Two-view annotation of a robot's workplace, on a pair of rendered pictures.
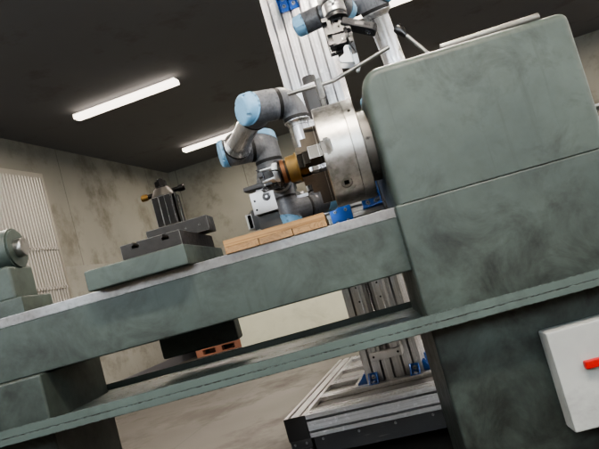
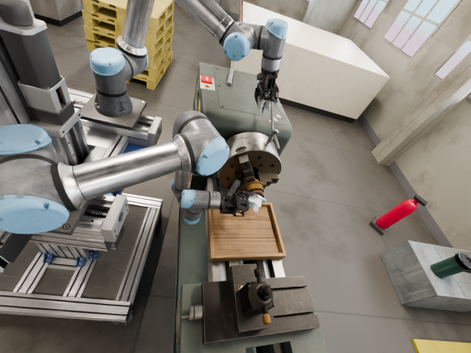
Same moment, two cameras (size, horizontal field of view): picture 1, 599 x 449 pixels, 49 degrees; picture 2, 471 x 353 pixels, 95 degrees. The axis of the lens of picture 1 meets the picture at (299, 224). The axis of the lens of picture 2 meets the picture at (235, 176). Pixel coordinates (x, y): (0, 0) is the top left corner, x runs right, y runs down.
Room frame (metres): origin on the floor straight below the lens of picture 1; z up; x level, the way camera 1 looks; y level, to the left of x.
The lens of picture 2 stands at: (2.44, 0.52, 1.81)
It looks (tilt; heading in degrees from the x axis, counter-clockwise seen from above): 46 degrees down; 242
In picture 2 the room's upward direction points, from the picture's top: 23 degrees clockwise
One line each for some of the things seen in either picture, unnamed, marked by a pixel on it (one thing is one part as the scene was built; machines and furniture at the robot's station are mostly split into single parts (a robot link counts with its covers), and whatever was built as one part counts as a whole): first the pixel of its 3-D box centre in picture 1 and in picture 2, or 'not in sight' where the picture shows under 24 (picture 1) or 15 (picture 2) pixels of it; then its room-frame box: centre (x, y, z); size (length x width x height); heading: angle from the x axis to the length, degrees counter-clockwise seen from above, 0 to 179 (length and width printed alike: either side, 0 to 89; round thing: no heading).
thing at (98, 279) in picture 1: (162, 266); (252, 324); (2.10, 0.46, 0.90); 0.53 x 0.30 x 0.06; 176
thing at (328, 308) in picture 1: (313, 301); not in sight; (8.99, 0.10, 0.38); 2.07 x 1.64 x 0.76; 168
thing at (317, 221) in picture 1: (281, 235); (244, 228); (2.04, 0.06, 0.89); 0.36 x 0.30 x 0.04; 176
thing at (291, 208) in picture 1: (293, 209); (191, 209); (2.31, 0.00, 0.98); 0.11 x 0.08 x 0.11; 111
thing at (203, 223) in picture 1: (181, 231); (246, 295); (2.14, 0.38, 1.00); 0.20 x 0.10 x 0.05; 86
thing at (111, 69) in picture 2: not in sight; (110, 70); (2.64, -0.44, 1.33); 0.13 x 0.12 x 0.14; 64
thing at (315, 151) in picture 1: (314, 154); (268, 178); (1.93, -0.10, 1.08); 0.12 x 0.11 x 0.05; 176
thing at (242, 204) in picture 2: (273, 178); (233, 203); (2.14, 0.04, 1.08); 0.12 x 0.09 x 0.08; 175
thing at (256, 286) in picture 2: (162, 192); (261, 294); (2.14, 0.41, 1.14); 0.08 x 0.08 x 0.03
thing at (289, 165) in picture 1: (293, 168); (254, 190); (2.03, -0.03, 1.08); 0.09 x 0.09 x 0.09; 88
